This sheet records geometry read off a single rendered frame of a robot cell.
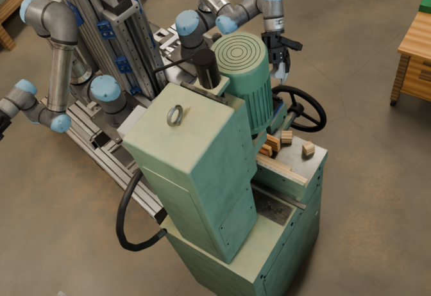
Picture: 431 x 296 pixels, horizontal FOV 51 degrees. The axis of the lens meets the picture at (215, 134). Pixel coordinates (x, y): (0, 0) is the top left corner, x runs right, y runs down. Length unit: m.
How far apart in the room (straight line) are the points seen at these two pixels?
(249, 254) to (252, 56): 0.78
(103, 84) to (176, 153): 0.95
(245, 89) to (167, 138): 0.29
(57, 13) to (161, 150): 0.80
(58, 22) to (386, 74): 2.22
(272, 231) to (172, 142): 0.75
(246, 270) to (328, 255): 0.93
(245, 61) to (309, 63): 2.02
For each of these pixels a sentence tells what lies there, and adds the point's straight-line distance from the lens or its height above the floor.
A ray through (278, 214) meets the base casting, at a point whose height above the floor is 0.80.
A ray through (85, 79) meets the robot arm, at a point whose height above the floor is 1.06.
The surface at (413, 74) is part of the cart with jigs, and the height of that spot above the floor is 0.18.
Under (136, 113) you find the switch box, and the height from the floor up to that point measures 1.48.
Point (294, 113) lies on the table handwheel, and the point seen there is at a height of 0.83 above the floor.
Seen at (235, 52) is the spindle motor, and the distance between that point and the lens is 1.33.
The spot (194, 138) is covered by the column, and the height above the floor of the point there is 1.52.
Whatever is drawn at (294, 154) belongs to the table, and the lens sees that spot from 1.81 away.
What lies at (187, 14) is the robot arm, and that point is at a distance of 2.19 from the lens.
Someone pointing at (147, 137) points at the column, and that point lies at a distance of 1.18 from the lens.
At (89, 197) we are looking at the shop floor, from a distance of 3.02.
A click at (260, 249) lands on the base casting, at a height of 0.80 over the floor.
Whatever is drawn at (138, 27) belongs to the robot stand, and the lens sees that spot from 2.08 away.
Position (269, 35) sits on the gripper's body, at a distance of 1.71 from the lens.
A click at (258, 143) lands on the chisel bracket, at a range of 1.67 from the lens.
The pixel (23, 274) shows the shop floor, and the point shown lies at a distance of 3.01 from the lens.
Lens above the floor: 2.46
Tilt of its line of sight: 55 degrees down
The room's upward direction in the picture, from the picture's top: 16 degrees counter-clockwise
